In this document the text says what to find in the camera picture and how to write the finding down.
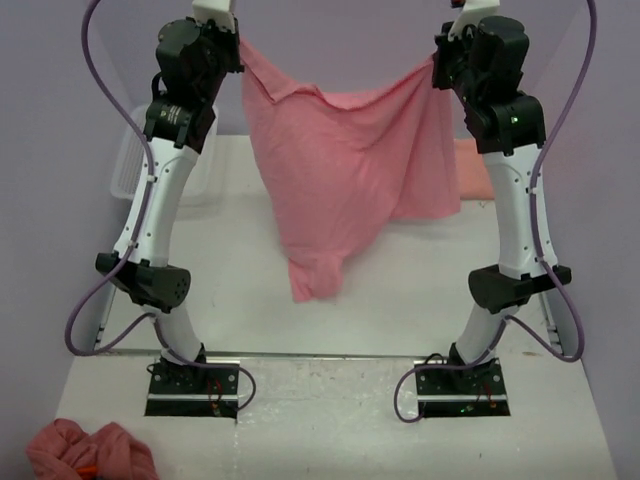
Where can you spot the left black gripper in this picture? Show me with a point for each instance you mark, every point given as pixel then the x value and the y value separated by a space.
pixel 233 40

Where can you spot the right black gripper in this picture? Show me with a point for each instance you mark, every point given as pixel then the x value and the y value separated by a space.
pixel 439 77

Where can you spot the pink t shirt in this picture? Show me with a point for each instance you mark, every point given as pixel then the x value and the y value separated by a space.
pixel 339 166

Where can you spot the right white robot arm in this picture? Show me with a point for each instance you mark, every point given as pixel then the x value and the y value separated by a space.
pixel 480 57

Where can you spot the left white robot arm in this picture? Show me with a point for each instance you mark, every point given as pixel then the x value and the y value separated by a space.
pixel 194 56

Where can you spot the folded salmon t shirt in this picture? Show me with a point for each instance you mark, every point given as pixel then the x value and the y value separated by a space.
pixel 473 177

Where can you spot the white plastic basket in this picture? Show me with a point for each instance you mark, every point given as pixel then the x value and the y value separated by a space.
pixel 129 163

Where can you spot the crumpled salmon shirt pile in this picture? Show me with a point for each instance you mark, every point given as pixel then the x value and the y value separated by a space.
pixel 63 450

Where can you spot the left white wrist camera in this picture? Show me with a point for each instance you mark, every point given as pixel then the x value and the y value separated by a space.
pixel 221 12

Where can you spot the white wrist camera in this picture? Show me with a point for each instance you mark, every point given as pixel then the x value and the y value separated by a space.
pixel 471 13
pixel 221 12

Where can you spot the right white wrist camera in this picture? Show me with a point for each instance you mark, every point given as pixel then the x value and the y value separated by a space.
pixel 471 13

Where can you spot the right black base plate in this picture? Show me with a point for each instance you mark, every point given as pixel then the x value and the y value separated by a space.
pixel 479 392

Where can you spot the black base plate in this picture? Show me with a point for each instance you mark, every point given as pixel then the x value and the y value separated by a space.
pixel 479 392
pixel 185 391

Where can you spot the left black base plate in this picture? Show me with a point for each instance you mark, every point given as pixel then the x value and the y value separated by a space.
pixel 185 391

